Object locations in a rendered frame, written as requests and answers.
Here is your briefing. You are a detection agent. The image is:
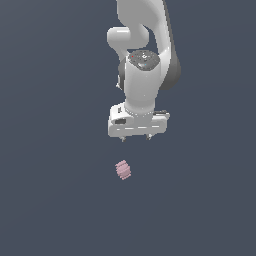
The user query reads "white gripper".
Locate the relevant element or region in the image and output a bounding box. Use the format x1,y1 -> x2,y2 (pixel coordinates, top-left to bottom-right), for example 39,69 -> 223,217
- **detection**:
107,103 -> 171,143

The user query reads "small pink ribbed object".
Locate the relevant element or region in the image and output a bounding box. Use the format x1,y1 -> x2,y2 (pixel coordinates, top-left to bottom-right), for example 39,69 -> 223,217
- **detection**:
114,159 -> 132,181

